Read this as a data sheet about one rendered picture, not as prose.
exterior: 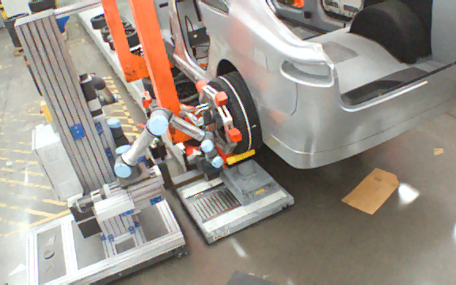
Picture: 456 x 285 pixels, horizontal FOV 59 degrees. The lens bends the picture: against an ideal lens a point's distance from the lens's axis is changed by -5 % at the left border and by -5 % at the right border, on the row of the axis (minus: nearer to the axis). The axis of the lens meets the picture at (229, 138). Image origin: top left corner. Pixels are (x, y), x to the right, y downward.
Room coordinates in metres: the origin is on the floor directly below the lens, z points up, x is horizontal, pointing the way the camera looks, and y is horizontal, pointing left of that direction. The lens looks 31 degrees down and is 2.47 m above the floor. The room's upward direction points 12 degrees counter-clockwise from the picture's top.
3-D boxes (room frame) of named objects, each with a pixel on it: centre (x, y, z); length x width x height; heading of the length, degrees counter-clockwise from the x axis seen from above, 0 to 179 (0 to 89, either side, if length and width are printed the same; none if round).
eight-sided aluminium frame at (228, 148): (3.02, 0.07, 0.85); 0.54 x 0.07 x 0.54; 19
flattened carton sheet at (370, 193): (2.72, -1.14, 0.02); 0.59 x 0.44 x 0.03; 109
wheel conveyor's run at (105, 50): (10.10, 2.38, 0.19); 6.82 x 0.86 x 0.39; 19
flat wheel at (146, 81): (5.27, 0.66, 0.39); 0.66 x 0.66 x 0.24
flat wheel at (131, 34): (7.86, 1.55, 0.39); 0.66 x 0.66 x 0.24
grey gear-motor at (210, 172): (3.33, 0.14, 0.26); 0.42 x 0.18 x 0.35; 109
